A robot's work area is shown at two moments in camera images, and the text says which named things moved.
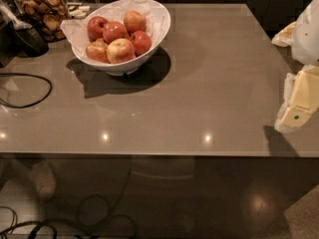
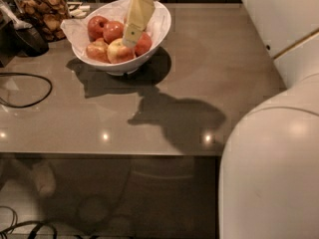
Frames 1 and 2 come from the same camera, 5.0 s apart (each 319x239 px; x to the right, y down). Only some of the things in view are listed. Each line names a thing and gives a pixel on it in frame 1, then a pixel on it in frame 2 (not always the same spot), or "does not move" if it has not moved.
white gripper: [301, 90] → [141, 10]
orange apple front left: [98, 50] does not move
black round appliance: [29, 43] does not move
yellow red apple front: [120, 50] does not move
